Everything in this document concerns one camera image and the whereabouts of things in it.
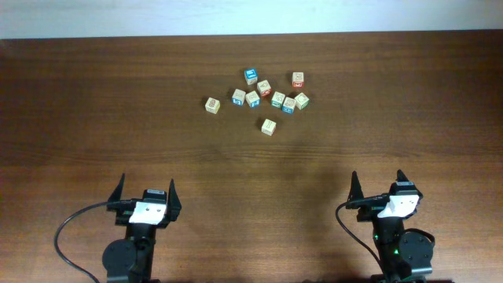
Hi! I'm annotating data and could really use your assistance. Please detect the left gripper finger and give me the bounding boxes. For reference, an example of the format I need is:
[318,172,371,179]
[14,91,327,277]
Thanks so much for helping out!
[167,179,182,221]
[106,173,125,211]

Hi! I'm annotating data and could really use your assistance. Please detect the letter I wooden block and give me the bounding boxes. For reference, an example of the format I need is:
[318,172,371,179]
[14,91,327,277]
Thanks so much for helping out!
[261,119,277,136]

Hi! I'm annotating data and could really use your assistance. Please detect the green Z wooden block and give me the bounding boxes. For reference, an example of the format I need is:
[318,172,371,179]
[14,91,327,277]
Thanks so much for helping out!
[271,91,285,108]

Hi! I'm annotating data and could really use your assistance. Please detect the red A wooden block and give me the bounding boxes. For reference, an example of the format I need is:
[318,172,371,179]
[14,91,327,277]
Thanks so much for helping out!
[257,80,272,97]

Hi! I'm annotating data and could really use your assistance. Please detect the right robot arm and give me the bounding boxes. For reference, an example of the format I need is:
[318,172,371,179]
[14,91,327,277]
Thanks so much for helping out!
[345,171,435,282]

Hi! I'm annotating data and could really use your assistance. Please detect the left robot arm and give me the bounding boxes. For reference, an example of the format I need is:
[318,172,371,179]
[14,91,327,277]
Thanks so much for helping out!
[102,176,182,283]

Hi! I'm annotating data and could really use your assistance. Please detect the green edge wooden block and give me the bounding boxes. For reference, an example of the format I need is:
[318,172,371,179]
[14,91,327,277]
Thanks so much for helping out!
[295,93,310,110]

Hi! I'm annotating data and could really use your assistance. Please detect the pineapple wooden block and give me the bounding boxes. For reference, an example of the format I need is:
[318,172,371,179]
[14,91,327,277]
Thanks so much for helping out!
[205,97,220,114]

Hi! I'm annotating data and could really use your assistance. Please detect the blue C wooden block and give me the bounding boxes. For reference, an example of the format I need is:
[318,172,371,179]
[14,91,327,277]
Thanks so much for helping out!
[281,97,296,114]

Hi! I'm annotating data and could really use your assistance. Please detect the blue five wooden block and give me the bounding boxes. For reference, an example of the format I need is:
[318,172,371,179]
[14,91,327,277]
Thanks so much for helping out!
[231,89,246,106]

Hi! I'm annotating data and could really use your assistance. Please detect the red bottom wooden block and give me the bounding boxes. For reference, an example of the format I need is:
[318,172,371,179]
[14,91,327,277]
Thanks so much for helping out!
[292,72,305,88]

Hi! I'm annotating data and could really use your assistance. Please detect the blue side wooden block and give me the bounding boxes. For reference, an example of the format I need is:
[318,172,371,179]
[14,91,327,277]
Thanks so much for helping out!
[245,90,261,108]

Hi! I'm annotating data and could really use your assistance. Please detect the blue top wooden block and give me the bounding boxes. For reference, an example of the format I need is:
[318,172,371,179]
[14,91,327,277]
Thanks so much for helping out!
[244,68,258,85]

